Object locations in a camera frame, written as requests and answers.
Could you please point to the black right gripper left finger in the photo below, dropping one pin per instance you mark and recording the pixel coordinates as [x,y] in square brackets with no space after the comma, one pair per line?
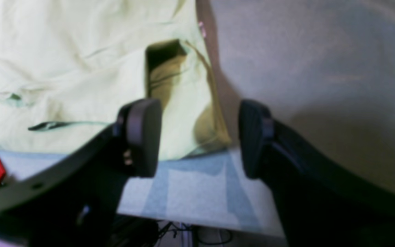
[74,202]

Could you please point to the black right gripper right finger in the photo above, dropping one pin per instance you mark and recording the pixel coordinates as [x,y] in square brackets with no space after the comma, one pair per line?
[319,203]

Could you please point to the light green T-shirt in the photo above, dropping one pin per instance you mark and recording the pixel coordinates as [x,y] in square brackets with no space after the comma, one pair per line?
[68,66]

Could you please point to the grey-green table cloth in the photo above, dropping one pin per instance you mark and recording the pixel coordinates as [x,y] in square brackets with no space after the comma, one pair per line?
[325,68]

